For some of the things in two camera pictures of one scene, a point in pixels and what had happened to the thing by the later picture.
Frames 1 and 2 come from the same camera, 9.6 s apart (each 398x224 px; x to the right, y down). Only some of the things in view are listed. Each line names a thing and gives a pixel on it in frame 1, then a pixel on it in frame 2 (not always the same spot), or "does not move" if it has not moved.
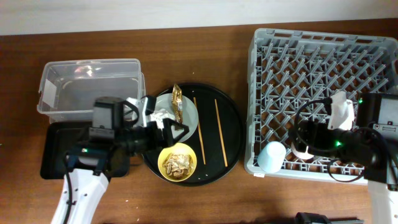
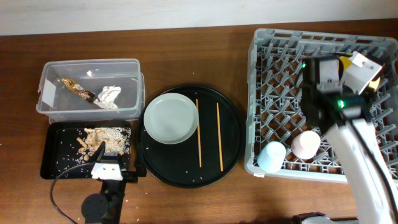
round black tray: [218, 139] does not move
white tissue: [158, 116] to [106, 97]
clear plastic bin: [69, 88] does not move
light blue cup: [271, 157] does not move
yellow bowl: [180, 149] to [342, 63]
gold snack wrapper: [176, 98] to [87, 96]
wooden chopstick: [215, 101] to [219, 139]
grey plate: [189, 117] does not move
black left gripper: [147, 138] to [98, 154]
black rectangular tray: [59, 137] does not move
